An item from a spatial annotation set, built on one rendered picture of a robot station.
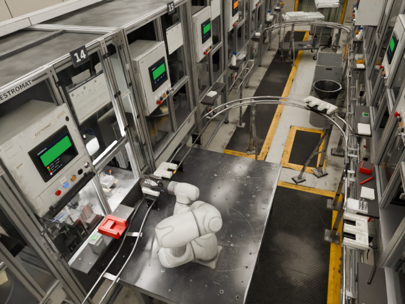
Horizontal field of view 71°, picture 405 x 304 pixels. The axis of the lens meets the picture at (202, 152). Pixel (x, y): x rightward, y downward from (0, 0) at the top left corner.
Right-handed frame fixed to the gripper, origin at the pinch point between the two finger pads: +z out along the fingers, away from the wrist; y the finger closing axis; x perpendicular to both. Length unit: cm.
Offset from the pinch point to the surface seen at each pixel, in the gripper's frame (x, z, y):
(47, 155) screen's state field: 45, 18, 54
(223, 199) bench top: -38, -45, -44
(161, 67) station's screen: -75, 18, 51
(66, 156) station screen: 35, 18, 46
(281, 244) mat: -57, -98, -111
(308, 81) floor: -437, -84, -112
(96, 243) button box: 50, 8, -11
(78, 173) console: 31.5, 20.1, 29.5
